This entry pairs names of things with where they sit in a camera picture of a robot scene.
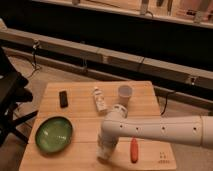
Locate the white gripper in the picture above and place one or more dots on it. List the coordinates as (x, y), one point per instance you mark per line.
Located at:
(103, 146)

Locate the white sponge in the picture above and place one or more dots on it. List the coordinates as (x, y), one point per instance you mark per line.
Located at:
(104, 154)

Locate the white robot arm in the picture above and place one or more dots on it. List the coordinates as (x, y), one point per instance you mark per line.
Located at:
(190, 130)

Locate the green ceramic bowl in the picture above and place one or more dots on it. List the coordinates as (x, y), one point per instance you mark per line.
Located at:
(54, 134)

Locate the red carrot-shaped object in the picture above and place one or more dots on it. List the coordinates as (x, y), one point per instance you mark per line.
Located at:
(134, 150)

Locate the white tube bottle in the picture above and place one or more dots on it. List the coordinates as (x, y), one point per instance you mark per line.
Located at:
(99, 100)

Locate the black rectangular block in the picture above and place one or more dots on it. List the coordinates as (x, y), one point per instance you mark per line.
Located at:
(63, 99)

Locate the black chair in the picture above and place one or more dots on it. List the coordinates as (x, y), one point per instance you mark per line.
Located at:
(12, 91)

